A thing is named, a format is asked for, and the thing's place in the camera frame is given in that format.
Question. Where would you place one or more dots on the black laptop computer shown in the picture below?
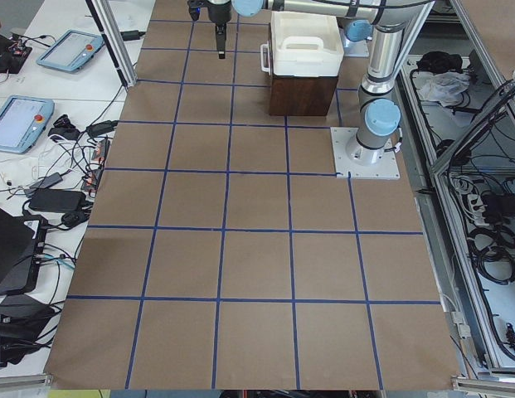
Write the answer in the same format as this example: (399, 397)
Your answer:
(21, 242)

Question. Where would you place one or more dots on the black power adapter brick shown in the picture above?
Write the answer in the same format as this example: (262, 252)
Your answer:
(53, 200)

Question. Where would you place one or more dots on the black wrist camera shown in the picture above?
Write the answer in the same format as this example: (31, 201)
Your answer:
(194, 9)

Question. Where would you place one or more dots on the light wooden drawer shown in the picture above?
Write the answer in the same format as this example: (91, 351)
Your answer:
(265, 58)

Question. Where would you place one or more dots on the dark brown wooden cabinet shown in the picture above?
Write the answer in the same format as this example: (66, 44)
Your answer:
(301, 96)

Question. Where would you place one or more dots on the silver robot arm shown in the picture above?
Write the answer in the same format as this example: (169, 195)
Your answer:
(395, 27)
(356, 31)

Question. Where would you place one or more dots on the white foam tray box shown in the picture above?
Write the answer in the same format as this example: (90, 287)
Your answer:
(305, 45)

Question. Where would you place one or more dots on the aluminium frame post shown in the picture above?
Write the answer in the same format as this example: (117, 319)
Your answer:
(108, 28)

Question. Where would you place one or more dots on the blue teach pendant lower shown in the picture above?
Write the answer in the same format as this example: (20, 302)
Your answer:
(22, 121)

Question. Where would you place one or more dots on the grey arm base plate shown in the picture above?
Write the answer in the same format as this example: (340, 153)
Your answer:
(357, 49)
(352, 160)

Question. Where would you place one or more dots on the blue teach pendant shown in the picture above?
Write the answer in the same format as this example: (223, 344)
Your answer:
(22, 121)
(71, 51)

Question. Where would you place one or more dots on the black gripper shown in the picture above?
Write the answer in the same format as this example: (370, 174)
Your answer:
(219, 12)

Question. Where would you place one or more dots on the white crumpled cloth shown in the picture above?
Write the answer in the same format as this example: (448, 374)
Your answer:
(446, 89)

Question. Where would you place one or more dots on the blue teach pendant upper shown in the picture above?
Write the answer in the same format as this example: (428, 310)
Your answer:
(71, 51)

